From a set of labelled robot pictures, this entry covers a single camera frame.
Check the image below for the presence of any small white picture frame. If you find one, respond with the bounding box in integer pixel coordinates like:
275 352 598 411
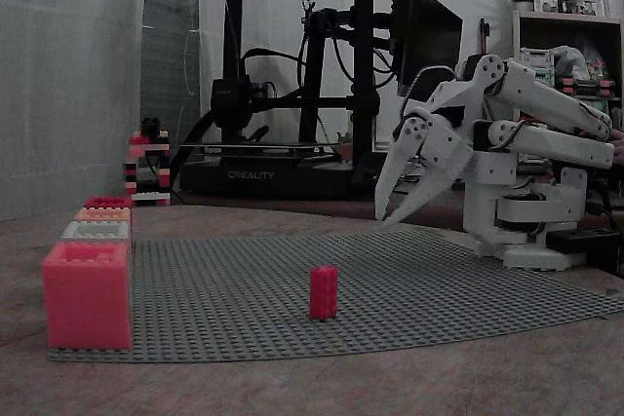
532 0 602 16

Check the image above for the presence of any red black brick tower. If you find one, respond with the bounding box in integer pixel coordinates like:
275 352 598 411
124 117 172 207

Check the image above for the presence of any red Lego brick container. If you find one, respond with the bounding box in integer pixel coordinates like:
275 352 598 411
83 195 134 210
42 242 133 352

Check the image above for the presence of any wooden shelf unit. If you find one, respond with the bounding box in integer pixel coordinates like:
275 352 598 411
511 10 624 178

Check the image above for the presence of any black Creality 3D printer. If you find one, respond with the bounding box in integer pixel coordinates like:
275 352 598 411
177 0 397 202

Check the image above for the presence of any small red brick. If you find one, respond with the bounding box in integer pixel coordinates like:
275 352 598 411
309 265 339 321

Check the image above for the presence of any grey Lego brick container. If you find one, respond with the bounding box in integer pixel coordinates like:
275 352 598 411
60 219 133 245

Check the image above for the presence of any orange Lego brick container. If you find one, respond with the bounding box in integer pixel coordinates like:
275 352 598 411
72 208 133 222

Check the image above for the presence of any white sheer curtain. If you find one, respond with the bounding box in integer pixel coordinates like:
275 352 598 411
0 0 150 222

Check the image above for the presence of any person's right hand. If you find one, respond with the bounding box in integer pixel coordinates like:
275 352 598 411
608 128 624 164

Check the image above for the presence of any white small storage crate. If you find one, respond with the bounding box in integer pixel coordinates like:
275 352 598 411
520 48 555 69

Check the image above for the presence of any black computer monitor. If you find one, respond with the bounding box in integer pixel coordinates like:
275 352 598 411
395 0 464 110

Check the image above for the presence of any grey studded baseplate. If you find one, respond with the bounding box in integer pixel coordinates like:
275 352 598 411
47 228 624 363

